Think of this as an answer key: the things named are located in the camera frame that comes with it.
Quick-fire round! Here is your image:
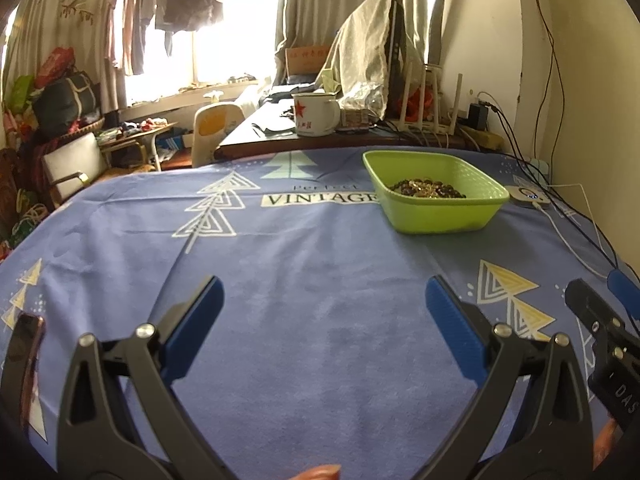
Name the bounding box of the cardboard box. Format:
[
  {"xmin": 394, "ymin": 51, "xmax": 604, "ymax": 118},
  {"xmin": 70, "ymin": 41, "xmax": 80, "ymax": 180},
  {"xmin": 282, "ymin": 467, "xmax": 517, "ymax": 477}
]
[{"xmin": 285, "ymin": 45, "xmax": 333, "ymax": 78}]

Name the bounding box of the dark wooden desk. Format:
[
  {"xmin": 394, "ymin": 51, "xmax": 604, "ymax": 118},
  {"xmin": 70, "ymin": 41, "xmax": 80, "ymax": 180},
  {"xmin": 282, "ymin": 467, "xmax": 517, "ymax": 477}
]
[{"xmin": 214, "ymin": 105, "xmax": 481, "ymax": 163}]

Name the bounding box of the white enamel mug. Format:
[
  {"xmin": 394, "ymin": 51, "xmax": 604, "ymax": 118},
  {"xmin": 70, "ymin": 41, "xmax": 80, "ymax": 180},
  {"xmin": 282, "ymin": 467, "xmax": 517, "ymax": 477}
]
[{"xmin": 291, "ymin": 91, "xmax": 342, "ymax": 137}]

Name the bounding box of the person's left hand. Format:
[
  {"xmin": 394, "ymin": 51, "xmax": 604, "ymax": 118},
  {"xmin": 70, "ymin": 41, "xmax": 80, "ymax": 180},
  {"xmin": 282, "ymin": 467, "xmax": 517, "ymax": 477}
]
[{"xmin": 294, "ymin": 464, "xmax": 343, "ymax": 480}]

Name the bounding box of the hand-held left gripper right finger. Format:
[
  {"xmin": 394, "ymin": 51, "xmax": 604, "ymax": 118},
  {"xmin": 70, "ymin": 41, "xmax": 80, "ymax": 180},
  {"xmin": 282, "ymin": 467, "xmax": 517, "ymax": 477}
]
[{"xmin": 415, "ymin": 274, "xmax": 596, "ymax": 480}]

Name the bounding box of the red bag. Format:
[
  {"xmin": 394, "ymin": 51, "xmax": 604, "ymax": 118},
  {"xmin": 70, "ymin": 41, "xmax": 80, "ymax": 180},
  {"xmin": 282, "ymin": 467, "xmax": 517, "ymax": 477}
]
[{"xmin": 35, "ymin": 47, "xmax": 76, "ymax": 88}]

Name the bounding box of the black power adapter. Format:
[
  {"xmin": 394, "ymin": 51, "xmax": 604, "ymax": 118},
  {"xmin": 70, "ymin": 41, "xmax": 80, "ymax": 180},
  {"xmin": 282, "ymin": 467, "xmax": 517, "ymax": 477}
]
[{"xmin": 467, "ymin": 102, "xmax": 493, "ymax": 131}]

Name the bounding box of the yellow power strip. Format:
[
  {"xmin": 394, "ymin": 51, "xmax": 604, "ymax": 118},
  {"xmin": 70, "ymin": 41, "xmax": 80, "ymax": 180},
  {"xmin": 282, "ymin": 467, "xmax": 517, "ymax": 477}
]
[{"xmin": 457, "ymin": 125, "xmax": 501, "ymax": 151}]

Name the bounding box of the green bag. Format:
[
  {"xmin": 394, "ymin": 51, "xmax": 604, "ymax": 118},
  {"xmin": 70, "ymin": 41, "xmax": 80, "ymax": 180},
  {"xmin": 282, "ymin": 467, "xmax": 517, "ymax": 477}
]
[{"xmin": 7, "ymin": 75, "xmax": 36, "ymax": 111}]

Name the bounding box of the white router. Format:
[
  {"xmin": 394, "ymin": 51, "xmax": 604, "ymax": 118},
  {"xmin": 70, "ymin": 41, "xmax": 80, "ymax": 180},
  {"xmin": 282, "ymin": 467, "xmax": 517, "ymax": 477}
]
[{"xmin": 397, "ymin": 62, "xmax": 463, "ymax": 136}]

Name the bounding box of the green plastic basket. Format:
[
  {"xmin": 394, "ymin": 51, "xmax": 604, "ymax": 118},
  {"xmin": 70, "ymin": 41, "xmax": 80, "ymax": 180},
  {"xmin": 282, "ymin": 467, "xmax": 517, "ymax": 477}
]
[{"xmin": 362, "ymin": 149, "xmax": 511, "ymax": 235}]

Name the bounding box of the white cable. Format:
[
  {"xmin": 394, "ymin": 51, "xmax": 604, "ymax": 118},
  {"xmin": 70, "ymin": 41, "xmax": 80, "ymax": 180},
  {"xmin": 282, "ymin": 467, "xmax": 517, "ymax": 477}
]
[{"xmin": 535, "ymin": 182, "xmax": 610, "ymax": 280}]

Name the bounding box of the white round charger box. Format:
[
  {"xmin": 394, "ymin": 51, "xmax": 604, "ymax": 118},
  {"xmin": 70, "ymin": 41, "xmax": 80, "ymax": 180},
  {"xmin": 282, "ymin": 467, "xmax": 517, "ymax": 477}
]
[{"xmin": 505, "ymin": 185, "xmax": 552, "ymax": 209}]

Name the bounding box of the black computer monitor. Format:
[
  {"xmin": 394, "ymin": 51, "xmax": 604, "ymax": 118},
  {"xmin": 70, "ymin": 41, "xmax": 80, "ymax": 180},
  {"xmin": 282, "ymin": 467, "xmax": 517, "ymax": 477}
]
[{"xmin": 385, "ymin": 0, "xmax": 428, "ymax": 123}]

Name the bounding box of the pile of bead bracelets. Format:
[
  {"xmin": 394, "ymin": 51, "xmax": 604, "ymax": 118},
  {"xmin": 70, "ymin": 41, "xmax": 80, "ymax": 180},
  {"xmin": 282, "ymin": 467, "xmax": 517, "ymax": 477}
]
[{"xmin": 389, "ymin": 176, "xmax": 467, "ymax": 200}]

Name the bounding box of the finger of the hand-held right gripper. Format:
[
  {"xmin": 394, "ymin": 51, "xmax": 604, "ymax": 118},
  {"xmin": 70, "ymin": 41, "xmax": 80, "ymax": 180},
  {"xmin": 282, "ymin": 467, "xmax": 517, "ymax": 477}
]
[
  {"xmin": 606, "ymin": 268, "xmax": 640, "ymax": 323},
  {"xmin": 565, "ymin": 279, "xmax": 640, "ymax": 361}
]

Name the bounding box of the row of hanging clothes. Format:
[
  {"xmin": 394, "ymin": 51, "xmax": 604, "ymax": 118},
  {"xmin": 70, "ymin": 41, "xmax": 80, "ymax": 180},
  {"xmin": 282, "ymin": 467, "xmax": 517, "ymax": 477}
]
[{"xmin": 102, "ymin": 0, "xmax": 273, "ymax": 77}]

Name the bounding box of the white plastic chair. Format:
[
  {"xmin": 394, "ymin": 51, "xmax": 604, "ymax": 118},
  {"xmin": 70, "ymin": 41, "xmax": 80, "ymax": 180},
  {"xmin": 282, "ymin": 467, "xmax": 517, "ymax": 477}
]
[{"xmin": 192, "ymin": 102, "xmax": 246, "ymax": 168}]

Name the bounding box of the person's right hand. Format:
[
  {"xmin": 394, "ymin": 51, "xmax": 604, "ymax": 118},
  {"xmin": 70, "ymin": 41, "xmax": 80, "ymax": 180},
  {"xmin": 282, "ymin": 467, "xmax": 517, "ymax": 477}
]
[{"xmin": 592, "ymin": 417, "xmax": 627, "ymax": 473}]

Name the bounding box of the white folding chair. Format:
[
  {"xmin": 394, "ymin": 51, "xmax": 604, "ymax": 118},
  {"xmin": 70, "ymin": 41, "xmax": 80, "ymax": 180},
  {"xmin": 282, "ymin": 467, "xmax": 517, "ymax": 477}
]
[{"xmin": 42, "ymin": 132, "xmax": 108, "ymax": 207}]

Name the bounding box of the small wooden table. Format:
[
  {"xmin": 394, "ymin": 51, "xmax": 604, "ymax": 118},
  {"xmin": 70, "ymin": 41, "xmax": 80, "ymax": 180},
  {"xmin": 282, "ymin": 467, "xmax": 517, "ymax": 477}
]
[{"xmin": 100, "ymin": 121, "xmax": 179, "ymax": 171}]

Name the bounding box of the dark duffel bag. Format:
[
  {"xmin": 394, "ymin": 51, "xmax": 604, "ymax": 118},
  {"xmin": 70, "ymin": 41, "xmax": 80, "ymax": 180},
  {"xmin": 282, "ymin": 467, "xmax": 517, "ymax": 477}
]
[{"xmin": 32, "ymin": 72, "xmax": 101, "ymax": 138}]

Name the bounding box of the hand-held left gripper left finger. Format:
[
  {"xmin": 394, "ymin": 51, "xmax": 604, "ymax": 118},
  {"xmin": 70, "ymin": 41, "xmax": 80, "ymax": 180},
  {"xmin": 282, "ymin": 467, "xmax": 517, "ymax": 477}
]
[{"xmin": 56, "ymin": 275, "xmax": 236, "ymax": 480}]

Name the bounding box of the clear plastic bag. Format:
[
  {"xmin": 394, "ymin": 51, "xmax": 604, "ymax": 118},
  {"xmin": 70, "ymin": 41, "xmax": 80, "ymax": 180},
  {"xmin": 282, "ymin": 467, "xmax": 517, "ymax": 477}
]
[{"xmin": 342, "ymin": 82, "xmax": 388, "ymax": 111}]

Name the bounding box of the blue printed tablecloth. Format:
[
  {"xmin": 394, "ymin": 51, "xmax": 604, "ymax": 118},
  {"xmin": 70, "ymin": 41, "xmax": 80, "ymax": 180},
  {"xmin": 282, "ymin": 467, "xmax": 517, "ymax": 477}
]
[{"xmin": 0, "ymin": 146, "xmax": 640, "ymax": 480}]

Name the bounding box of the beige curtain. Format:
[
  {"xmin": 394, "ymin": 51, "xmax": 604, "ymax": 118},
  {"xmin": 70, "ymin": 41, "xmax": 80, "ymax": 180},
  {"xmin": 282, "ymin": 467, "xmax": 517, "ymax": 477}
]
[{"xmin": 274, "ymin": 0, "xmax": 443, "ymax": 81}]

